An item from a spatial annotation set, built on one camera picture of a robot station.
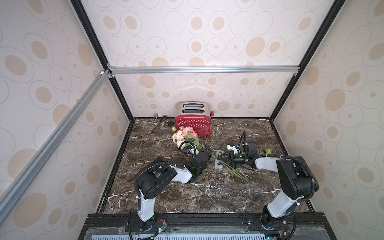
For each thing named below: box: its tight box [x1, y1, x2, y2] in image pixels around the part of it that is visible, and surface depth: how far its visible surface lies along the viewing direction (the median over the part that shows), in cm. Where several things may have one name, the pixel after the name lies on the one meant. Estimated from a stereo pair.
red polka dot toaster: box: [175, 101, 215, 136], surface depth 102 cm
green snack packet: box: [264, 148, 273, 155], surface depth 102 cm
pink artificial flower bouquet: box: [172, 126, 249, 183], surface depth 90 cm
